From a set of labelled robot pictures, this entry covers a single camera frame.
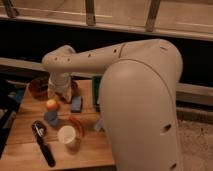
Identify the green plastic tray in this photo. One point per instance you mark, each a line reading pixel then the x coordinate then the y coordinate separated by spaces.
pixel 95 91

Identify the white paper cup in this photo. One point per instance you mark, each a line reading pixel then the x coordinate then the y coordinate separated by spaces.
pixel 67 135

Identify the blue sponge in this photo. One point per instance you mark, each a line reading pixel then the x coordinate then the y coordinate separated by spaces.
pixel 76 104

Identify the black chair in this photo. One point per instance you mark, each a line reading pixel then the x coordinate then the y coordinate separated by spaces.
pixel 8 105

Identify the blue round lid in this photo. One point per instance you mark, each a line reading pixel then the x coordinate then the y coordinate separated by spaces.
pixel 51 117

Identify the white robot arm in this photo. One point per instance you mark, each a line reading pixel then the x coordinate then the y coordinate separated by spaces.
pixel 137 97

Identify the dark red bowl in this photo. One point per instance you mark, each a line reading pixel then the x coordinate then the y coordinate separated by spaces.
pixel 38 87

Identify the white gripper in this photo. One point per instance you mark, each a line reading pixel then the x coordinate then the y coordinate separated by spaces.
pixel 60 83

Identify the red chili pepper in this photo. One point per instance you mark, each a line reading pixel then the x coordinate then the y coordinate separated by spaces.
pixel 77 124

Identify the red yellow apple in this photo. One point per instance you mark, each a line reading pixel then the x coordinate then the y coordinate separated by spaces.
pixel 52 104

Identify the purple bowl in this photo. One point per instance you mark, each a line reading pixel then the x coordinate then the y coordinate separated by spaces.
pixel 74 89

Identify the wooden cutting board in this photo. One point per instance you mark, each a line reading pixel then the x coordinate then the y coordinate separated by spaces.
pixel 22 153

